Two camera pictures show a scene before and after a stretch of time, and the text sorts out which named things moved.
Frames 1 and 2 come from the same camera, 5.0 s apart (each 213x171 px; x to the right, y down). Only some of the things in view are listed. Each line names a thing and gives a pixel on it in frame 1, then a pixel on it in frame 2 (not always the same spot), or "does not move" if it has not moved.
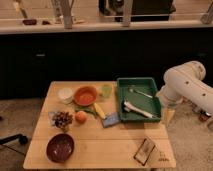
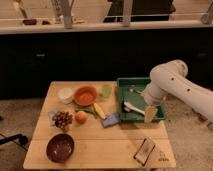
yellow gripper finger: (169, 115) → (150, 113)
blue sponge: (110, 119) does not move
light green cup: (106, 90) does not move
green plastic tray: (138, 101) does not move
